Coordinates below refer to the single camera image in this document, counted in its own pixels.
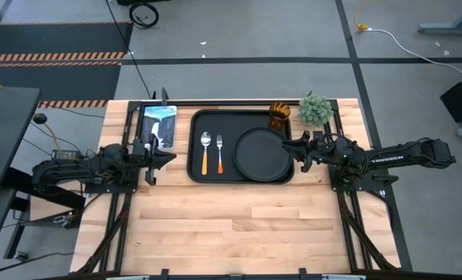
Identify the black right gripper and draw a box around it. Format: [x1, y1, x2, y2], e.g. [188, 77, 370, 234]
[281, 131, 335, 173]

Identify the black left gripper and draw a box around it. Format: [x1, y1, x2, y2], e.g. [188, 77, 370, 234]
[131, 133, 177, 186]

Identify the black round plate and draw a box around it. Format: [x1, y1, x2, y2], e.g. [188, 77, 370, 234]
[233, 127, 292, 183]

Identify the amber glass cup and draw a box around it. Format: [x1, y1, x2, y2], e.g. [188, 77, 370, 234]
[268, 101, 292, 131]

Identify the black rectangular tray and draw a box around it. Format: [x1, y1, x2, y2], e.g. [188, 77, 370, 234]
[186, 108, 296, 184]

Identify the book with waterfall cover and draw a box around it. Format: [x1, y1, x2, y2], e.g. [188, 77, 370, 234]
[140, 105, 178, 149]

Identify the small green potted plant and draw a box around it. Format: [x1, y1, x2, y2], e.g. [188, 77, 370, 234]
[296, 92, 334, 128]

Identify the black power supply box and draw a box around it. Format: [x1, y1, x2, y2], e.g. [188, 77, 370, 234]
[51, 149, 81, 162]

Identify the silver carabiner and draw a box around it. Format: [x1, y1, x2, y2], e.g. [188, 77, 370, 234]
[52, 214, 75, 227]

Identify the black hazard-striped floor mat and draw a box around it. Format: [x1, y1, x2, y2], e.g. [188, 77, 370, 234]
[0, 61, 123, 109]
[0, 21, 134, 63]

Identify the black desk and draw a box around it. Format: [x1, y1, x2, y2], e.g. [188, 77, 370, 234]
[0, 85, 42, 269]

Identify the grey metal table leg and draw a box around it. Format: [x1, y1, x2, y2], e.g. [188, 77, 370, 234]
[417, 0, 462, 37]

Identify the spoon with orange handle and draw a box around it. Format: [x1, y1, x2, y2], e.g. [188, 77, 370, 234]
[200, 131, 212, 176]

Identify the fork with orange handle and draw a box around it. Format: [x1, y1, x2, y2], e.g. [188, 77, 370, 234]
[215, 134, 225, 175]

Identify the thin yellow cable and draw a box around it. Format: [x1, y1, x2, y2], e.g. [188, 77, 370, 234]
[43, 121, 63, 152]

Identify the long black floor cable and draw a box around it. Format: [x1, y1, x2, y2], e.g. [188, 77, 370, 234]
[105, 0, 155, 100]

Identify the yellow cable with plug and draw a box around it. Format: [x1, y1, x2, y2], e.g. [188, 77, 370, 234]
[353, 0, 370, 32]

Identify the coiled black cable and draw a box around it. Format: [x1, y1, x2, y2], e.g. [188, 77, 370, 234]
[128, 2, 160, 30]

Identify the white floor cable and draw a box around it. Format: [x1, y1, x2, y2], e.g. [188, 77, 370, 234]
[365, 27, 462, 81]

